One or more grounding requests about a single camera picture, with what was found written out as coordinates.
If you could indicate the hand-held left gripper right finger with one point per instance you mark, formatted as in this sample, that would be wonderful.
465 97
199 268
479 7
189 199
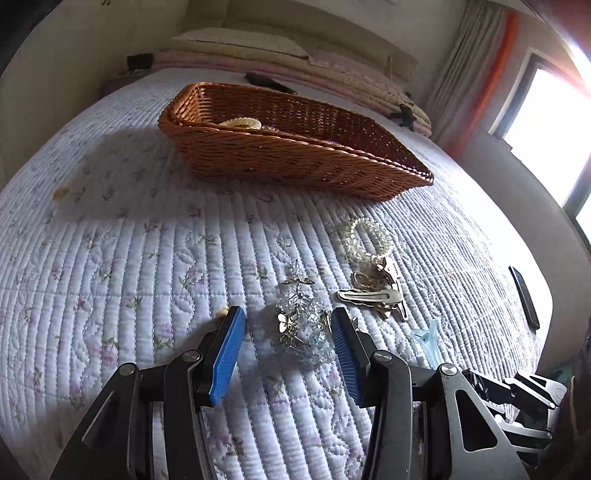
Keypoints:
347 357

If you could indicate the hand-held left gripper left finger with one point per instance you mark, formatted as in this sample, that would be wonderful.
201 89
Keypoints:
228 356

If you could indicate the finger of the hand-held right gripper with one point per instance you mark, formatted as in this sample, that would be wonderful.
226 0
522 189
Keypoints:
489 392
531 392

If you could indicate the crystal butterfly hair clip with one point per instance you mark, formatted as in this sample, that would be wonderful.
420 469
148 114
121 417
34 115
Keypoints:
302 323

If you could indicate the brown wicker basket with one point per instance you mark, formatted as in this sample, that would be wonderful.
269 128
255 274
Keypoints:
295 147

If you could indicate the silver snap hair clip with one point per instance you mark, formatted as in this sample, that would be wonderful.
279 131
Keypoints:
369 297

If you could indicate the light blue claw hair clip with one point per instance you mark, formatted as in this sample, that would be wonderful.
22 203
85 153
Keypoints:
429 341

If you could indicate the gold earring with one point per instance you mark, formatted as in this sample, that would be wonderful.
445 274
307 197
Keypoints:
362 279

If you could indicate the floral quilted bedspread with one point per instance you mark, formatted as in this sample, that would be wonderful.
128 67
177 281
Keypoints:
138 258

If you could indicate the black bow clip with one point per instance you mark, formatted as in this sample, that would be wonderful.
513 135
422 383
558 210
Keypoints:
406 115

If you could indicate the window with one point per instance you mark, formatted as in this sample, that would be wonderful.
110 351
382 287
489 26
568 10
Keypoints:
549 134

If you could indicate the black box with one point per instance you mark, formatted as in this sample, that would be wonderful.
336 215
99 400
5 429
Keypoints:
139 62

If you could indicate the stack of folded blankets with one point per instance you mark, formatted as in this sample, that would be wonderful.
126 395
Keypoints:
286 53

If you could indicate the beige curtain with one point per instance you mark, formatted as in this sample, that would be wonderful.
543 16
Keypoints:
466 69

